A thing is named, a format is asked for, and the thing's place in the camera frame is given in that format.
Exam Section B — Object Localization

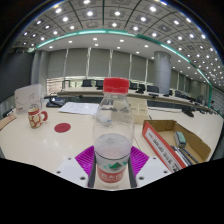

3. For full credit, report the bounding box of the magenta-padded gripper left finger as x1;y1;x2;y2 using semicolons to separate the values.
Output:
54;145;98;189

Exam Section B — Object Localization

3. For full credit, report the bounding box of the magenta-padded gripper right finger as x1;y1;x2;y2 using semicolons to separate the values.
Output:
128;145;169;189

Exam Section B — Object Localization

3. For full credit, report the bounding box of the clear red-capped water bottle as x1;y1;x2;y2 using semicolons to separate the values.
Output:
92;77;135;185

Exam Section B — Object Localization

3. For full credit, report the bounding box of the red-sided open cardboard box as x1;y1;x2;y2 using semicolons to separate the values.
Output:
141;119;213;173

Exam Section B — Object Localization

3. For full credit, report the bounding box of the flat round red coaster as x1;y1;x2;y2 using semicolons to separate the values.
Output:
53;122;72;134

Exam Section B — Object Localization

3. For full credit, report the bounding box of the grey whiteboard eraser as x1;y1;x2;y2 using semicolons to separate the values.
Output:
173;130;188;149

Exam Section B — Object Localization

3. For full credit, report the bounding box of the white printed paper sheet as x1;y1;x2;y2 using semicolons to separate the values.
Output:
58;101;100;117

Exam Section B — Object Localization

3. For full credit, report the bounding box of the red floral mug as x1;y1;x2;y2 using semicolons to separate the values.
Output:
27;106;49;130

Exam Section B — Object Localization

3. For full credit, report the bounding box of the black desk phone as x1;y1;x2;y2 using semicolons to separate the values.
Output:
44;95;67;108

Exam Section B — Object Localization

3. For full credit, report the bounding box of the long curved conference table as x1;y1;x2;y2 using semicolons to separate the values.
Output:
56;87;214;108

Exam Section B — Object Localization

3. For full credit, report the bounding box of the row of black office chairs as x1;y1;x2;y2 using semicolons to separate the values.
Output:
80;78;188;98

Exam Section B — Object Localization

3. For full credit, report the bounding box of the white paper ream box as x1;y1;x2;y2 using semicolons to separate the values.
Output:
13;83;44;115

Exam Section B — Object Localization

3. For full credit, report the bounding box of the group of ceiling lights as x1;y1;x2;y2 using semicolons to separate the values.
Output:
13;0;224;88

